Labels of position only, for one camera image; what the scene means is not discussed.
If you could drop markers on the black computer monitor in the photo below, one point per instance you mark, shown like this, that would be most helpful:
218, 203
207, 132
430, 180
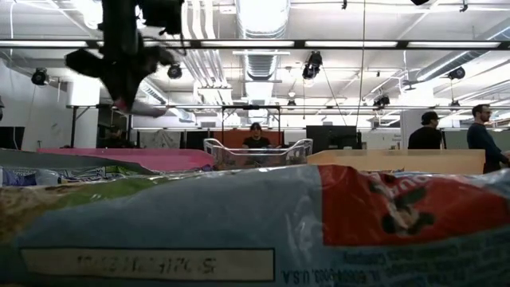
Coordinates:
330, 137

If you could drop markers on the clear plastic bin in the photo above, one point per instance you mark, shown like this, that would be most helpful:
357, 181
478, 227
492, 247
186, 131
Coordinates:
296, 153

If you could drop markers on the person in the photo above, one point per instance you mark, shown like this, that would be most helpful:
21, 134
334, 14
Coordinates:
480, 139
112, 139
257, 141
424, 139

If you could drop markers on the black ceiling spotlight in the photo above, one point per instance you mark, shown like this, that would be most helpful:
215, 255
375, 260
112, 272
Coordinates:
40, 77
381, 101
456, 73
312, 64
174, 71

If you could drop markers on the black overhead light bar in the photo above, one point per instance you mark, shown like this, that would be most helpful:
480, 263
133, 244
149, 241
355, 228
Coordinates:
239, 44

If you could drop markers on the black wall panel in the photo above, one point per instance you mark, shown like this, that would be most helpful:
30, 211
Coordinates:
12, 137

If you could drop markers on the red logo Chewy granola bar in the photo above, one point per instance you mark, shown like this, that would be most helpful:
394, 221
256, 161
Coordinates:
199, 223

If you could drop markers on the pink plastic tray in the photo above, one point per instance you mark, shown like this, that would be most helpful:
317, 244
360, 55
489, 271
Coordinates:
159, 157

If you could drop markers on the orange partition panel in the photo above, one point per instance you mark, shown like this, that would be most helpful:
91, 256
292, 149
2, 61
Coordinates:
231, 138

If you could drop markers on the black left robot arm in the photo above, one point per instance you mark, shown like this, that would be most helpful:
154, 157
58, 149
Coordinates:
119, 24

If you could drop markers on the silver ceiling air duct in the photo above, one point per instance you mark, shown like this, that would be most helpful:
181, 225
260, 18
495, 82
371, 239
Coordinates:
261, 65

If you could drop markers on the dark purple silver granola bar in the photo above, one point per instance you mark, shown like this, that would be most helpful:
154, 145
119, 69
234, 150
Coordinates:
60, 175

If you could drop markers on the grey fabric partition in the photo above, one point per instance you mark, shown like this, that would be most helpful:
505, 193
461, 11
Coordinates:
159, 139

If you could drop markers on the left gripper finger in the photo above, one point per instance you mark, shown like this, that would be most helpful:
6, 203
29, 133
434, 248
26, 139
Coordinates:
129, 89
113, 89

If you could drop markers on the orange plastic tray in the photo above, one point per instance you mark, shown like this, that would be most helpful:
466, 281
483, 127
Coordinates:
398, 161

